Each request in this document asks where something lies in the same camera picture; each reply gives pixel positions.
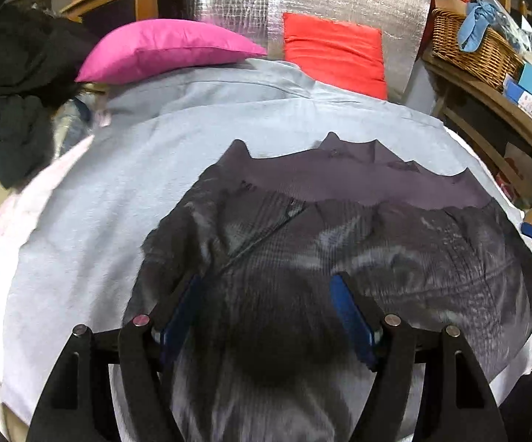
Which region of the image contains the light grey bed sheet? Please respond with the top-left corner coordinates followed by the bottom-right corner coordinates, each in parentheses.
top-left (0, 59), bottom-right (532, 441)

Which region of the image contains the red-orange pillow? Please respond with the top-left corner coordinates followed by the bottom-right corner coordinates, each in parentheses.
top-left (283, 13), bottom-right (388, 100)

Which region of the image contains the dark grey puffer jacket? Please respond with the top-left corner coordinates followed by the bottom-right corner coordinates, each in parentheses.
top-left (122, 131), bottom-right (532, 442)

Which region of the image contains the light blue cloth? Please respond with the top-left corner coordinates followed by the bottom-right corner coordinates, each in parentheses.
top-left (457, 0), bottom-right (501, 53)

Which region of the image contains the wooden shelf unit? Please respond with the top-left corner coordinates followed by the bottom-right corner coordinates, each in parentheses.
top-left (422, 49), bottom-right (532, 224)

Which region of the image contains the silver foil insulation sheet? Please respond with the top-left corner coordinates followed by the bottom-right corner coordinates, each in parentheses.
top-left (186, 0), bottom-right (431, 102)

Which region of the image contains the wicker basket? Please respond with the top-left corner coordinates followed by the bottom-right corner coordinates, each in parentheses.
top-left (432, 9), bottom-right (524, 90)

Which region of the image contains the black clothes pile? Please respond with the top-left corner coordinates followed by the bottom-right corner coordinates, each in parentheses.
top-left (0, 4), bottom-right (99, 189)

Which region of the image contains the pink pillow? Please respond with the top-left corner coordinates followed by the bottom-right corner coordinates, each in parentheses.
top-left (76, 19), bottom-right (267, 85)

